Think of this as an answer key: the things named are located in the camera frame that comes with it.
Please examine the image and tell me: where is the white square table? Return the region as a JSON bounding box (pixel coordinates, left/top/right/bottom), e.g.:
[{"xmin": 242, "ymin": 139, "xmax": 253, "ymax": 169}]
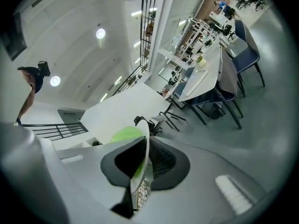
[{"xmin": 80, "ymin": 82, "xmax": 171, "ymax": 145}]

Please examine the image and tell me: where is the person's head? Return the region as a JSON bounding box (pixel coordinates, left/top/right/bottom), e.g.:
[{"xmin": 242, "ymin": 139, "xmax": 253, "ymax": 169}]
[{"xmin": 16, "ymin": 66, "xmax": 45, "ymax": 126}]

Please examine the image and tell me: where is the green leafy vegetable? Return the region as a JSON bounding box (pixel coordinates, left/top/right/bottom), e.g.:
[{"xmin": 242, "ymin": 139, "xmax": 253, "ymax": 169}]
[{"xmin": 109, "ymin": 126, "xmax": 146, "ymax": 180}]

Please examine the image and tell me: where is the black metal railing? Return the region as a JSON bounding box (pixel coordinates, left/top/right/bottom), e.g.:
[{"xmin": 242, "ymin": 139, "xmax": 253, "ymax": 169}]
[{"xmin": 22, "ymin": 122, "xmax": 89, "ymax": 141}]

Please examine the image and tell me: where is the dark wall panel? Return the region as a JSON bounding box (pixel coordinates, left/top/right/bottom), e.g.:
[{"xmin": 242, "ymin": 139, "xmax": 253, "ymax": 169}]
[{"xmin": 0, "ymin": 12, "xmax": 28, "ymax": 61}]

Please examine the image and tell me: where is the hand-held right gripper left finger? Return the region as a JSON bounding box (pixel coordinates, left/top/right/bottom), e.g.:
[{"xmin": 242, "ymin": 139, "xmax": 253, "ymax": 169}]
[{"xmin": 100, "ymin": 136, "xmax": 150, "ymax": 219}]

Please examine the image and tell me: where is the blue dining chair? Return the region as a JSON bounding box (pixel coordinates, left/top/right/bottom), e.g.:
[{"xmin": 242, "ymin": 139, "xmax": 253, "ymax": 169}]
[
  {"xmin": 230, "ymin": 19, "xmax": 266, "ymax": 98},
  {"xmin": 167, "ymin": 66, "xmax": 196, "ymax": 109}
]

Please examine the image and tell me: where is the wire mesh basket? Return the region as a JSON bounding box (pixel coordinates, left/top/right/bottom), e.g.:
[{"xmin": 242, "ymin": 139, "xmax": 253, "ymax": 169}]
[{"xmin": 133, "ymin": 178, "xmax": 153, "ymax": 211}]

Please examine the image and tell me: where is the white open shelf unit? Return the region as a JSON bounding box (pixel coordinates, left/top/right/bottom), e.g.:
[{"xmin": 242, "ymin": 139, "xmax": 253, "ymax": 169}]
[{"xmin": 181, "ymin": 15, "xmax": 221, "ymax": 64}]

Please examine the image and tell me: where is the black head-mounted camera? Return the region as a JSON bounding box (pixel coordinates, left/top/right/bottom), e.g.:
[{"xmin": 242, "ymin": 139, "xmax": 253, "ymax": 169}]
[{"xmin": 36, "ymin": 60, "xmax": 51, "ymax": 77}]

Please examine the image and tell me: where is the grey dining chair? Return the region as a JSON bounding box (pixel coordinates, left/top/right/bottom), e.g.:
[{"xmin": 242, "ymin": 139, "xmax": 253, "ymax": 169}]
[{"xmin": 214, "ymin": 47, "xmax": 244, "ymax": 130}]

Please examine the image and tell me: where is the long white table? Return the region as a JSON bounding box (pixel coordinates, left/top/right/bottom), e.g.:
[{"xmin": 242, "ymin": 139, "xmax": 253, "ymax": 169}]
[{"xmin": 178, "ymin": 43, "xmax": 223, "ymax": 103}]

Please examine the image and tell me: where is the black grid partition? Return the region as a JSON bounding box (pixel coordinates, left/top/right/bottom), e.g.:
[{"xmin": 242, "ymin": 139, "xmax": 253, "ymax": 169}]
[{"xmin": 139, "ymin": 0, "xmax": 161, "ymax": 72}]

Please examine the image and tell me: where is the white dish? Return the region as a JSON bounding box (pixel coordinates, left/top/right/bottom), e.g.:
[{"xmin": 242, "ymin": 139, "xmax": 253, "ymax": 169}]
[{"xmin": 129, "ymin": 119, "xmax": 155, "ymax": 195}]

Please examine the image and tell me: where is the white plastic chair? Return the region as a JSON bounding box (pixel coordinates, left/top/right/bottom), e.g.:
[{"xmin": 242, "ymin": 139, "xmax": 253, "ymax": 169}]
[{"xmin": 150, "ymin": 110, "xmax": 188, "ymax": 133}]

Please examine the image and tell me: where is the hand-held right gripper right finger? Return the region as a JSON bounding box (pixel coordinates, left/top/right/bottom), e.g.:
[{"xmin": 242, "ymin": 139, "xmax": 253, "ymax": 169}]
[{"xmin": 149, "ymin": 136, "xmax": 191, "ymax": 191}]

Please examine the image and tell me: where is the black office chair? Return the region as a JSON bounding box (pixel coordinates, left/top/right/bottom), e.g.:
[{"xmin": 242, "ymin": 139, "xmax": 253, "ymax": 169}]
[{"xmin": 133, "ymin": 115, "xmax": 163, "ymax": 136}]

